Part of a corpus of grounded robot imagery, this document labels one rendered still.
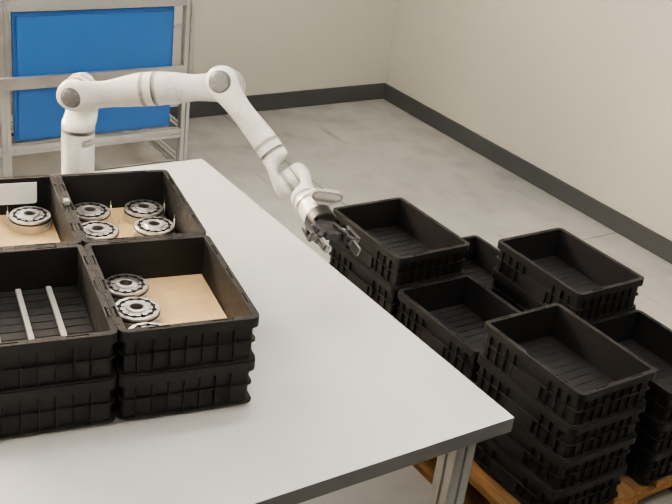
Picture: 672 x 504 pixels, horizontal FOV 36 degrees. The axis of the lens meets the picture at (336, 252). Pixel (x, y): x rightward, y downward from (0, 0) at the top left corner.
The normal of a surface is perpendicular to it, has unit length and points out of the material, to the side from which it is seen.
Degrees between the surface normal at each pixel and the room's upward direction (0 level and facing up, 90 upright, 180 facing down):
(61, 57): 90
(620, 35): 90
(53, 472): 0
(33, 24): 90
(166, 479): 0
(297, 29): 90
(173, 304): 0
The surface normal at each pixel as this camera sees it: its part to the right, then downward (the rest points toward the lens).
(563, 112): -0.83, 0.16
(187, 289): 0.11, -0.88
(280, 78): 0.54, 0.44
